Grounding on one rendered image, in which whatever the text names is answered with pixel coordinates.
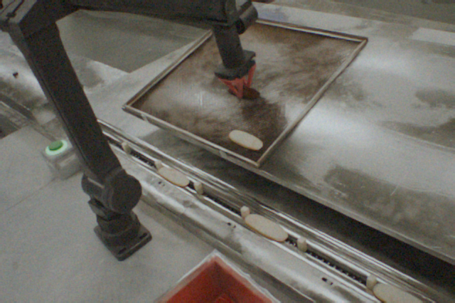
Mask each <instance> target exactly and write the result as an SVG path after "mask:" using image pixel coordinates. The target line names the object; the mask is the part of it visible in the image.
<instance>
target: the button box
mask: <svg viewBox="0 0 455 303"><path fill-rule="evenodd" d="M57 141H65V142H66V144H67V146H66V148H65V149H64V150H63V151H61V152H60V153H57V154H48V153H47V152H46V149H47V148H48V147H46V148H45V149H42V150H41V154H42V155H43V158H44V160H45V162H46V163H47V165H48V167H49V169H50V172H52V173H53V174H55V175H56V176H58V177H59V178H60V179H61V180H62V181H64V180H65V179H67V178H68V177H70V176H72V175H73V174H74V173H76V172H77V171H79V170H81V169H80V167H79V163H80V161H79V159H78V157H77V154H76V153H75V150H74V149H73V147H72V144H71V143H70V142H69V141H66V140H65V139H63V138H60V139H59V140H57Z"/></svg>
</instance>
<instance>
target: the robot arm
mask: <svg viewBox="0 0 455 303"><path fill-rule="evenodd" d="M78 10H86V11H105V12H107V11H108V12H120V13H131V14H152V15H164V16H185V17H191V18H192V17H196V18H203V21H204V22H206V23H214V24H213V26H212V31H213V35H214V37H215V42H216V44H217V47H218V50H219V54H220V57H221V60H222V63H221V64H219V66H218V67H217V68H216V69H215V70H214V74H215V76H216V77H218V79H219V81H221V82H222V83H224V85H226V86H227V87H229V88H230V89H231V90H232V91H233V92H234V93H235V95H236V96H237V97H240V98H242V86H243V85H244V86H245V87H250V86H251V82H252V77H253V74H255V69H256V67H257V64H256V60H252V58H253V57H257V56H256V53H255V52H253V50H245V49H242V46H241V42H240V37H239V35H240V34H243V33H244V32H245V31H246V30H247V29H248V28H249V27H250V26H251V25H252V24H253V23H254V22H255V21H256V20H257V19H258V16H259V14H258V11H257V9H256V7H255V6H253V5H252V0H9V1H8V2H7V4H6V5H5V6H4V7H3V9H2V10H0V29H1V31H3V32H4V31H5V32H7V33H8V34H9V36H10V38H11V40H12V41H13V43H15V45H16V46H17V47H18V49H19V50H20V51H21V53H22V55H23V56H24V58H25V59H26V62H27V63H28V66H29V68H30V69H31V71H32V73H33V76H34V77H35V79H36V80H37V81H38V84H39V85H40V87H41V89H42V91H43V93H44V95H45V97H46V99H47V100H48V103H49V105H50V107H51V108H52V110H53V111H54V113H55V115H56V117H57V118H58V121H59V123H60V125H61V127H62V128H63V130H64V132H65V134H66V137H67V138H68V139H69V140H70V143H71V144H72V147H73V149H74V150H75V153H76V154H77V157H78V159H79V161H80V163H79V167H80V169H82V172H83V175H82V181H81V185H82V190H83V191H84V193H86V194H87V195H88V196H89V197H90V200H89V201H88V202H87V203H88V205H89V207H90V209H92V212H93V213H95V214H96V218H97V219H96V221H97V224H98V225H97V226H95V227H94V232H95V235H96V236H97V237H98V238H99V239H100V241H102V242H103V243H104V244H105V246H106V248H107V249H108V250H109V251H110V252H111V253H112V254H113V255H114V256H115V258H116V259H117V260H118V261H120V262H121V261H123V260H126V259H127V258H128V257H130V256H131V255H132V254H133V253H134V252H136V251H137V250H139V249H140V248H142V247H143V246H145V245H146V244H148V243H149V241H151V240H152V235H151V232H150V230H149V229H147V228H146V227H144V226H143V225H142V224H141V223H140V222H139V218H138V216H137V215H136V214H135V213H134V212H133V210H132V209H133V208H134V207H135V206H136V205H137V204H138V203H139V201H140V198H141V195H142V184H141V182H140V181H139V180H137V179H136V177H135V176H132V175H131V174H128V173H127V172H126V171H125V169H123V168H122V165H121V163H120V160H119V159H118V157H117V155H116V154H115V153H114V152H113V151H112V149H111V147H110V145H109V142H108V141H107V138H106V136H105V134H104V133H103V131H102V128H101V126H100V123H99V122H98V120H97V117H96V115H95V112H94V110H93V108H92V107H91V106H90V102H89V100H88V98H87V96H86V94H85V92H84V89H83V87H82V85H81V83H80V81H79V78H78V76H77V75H76V73H75V71H74V69H73V66H72V63H71V62H70V59H69V57H68V54H67V52H66V50H65V47H64V45H63V42H62V39H61V37H60V31H59V28H58V26H57V24H56V21H59V20H61V19H63V18H65V16H67V15H69V14H72V13H74V12H76V11H78ZM238 34H239V35H238ZM248 71H249V75H248V80H247V81H246V79H245V75H246V74H247V72H248ZM232 83H234V85H236V86H237V89H238V91H237V90H236V89H235V87H234V86H233V85H232Z"/></svg>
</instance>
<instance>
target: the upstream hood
mask: <svg viewBox="0 0 455 303"><path fill-rule="evenodd" d="M0 101H1V102H3V103H4V104H6V105H8V106H9V107H11V108H13V109H15V111H17V112H18V113H19V114H21V115H23V116H25V117H27V118H29V119H30V120H31V121H33V122H35V124H37V125H38V126H39V127H40V126H42V125H44V124H45V123H46V122H48V121H49V120H51V119H54V118H55V117H56V116H55V113H54V111H53V110H52V108H51V107H50V105H49V103H48V100H47V99H46V97H45V95H44V93H43V91H42V89H41V87H40V85H39V84H38V81H37V80H36V79H35V77H34V76H33V73H32V71H31V69H30V68H29V66H28V63H27V62H26V59H25V58H23V57H21V56H19V55H16V54H14V53H12V52H9V51H7V50H5V49H3V48H0Z"/></svg>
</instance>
